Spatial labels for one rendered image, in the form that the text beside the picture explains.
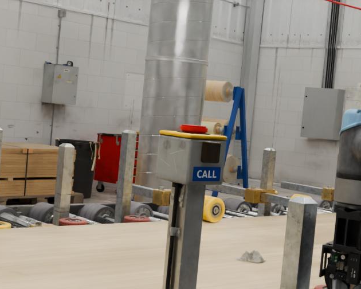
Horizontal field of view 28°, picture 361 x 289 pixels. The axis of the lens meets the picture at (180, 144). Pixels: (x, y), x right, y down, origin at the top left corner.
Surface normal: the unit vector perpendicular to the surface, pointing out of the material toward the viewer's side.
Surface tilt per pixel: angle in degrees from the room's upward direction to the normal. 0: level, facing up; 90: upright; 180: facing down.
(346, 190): 90
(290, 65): 90
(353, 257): 90
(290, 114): 90
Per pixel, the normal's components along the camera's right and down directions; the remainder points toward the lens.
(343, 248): -0.48, 0.00
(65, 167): 0.66, 0.10
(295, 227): -0.75, -0.04
